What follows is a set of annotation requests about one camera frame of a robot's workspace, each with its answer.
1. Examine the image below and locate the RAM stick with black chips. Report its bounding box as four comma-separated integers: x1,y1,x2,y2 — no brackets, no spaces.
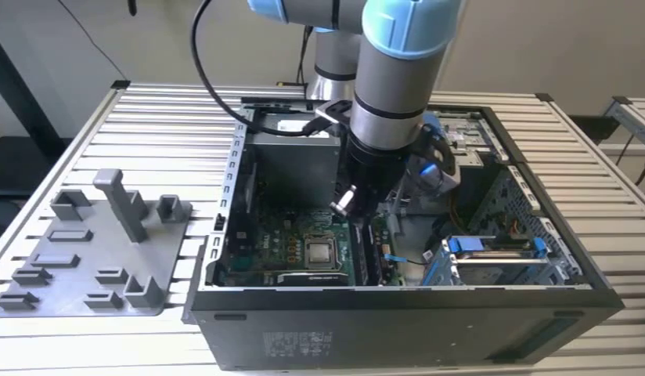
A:
352,218,371,286

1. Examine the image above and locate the installed black RAM stick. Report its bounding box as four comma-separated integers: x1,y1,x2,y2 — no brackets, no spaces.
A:
368,219,386,286

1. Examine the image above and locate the grey power supply unit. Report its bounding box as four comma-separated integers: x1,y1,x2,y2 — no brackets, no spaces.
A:
247,117,350,208

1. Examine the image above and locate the CPU socket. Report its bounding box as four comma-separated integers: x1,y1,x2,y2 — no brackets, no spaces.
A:
299,233,343,272

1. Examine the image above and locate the blue drive cage latch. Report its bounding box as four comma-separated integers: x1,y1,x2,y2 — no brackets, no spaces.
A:
424,112,446,136

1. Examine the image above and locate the grey metal drive cage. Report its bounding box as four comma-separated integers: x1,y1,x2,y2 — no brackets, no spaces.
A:
395,111,504,215

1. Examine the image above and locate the silver CPU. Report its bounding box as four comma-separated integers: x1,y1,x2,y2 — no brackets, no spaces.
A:
306,242,338,268

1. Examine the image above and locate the green motherboard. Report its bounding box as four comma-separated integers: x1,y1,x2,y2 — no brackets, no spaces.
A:
218,206,407,287

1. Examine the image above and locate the hard disk in blue carrier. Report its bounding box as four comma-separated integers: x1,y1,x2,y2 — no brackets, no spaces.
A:
440,234,556,287

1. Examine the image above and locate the black graphics card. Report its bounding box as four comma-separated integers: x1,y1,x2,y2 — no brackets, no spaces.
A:
274,269,356,286

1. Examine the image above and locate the black open PC case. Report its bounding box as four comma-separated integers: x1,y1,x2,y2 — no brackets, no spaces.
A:
182,96,626,372

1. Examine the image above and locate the metal slat side table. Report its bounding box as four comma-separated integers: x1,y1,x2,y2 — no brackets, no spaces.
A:
596,96,645,157

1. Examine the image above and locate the grey parts rack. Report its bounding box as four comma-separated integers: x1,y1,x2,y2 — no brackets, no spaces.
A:
0,168,196,319

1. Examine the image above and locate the small silver wrist camera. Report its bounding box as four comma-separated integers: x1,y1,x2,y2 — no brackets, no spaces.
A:
330,187,359,215

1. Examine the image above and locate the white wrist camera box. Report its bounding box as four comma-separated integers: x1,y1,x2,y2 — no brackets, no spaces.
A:
419,156,463,193

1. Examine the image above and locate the blue wire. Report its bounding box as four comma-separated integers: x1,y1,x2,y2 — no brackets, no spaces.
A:
383,250,439,266

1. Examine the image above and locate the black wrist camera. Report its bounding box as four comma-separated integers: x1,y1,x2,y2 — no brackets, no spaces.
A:
315,99,354,127

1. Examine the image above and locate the thick black camera cable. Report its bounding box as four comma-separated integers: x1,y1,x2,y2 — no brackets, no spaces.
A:
191,0,327,138

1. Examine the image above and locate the thin black wall cable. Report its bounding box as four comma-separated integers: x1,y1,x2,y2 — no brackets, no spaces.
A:
59,0,130,82

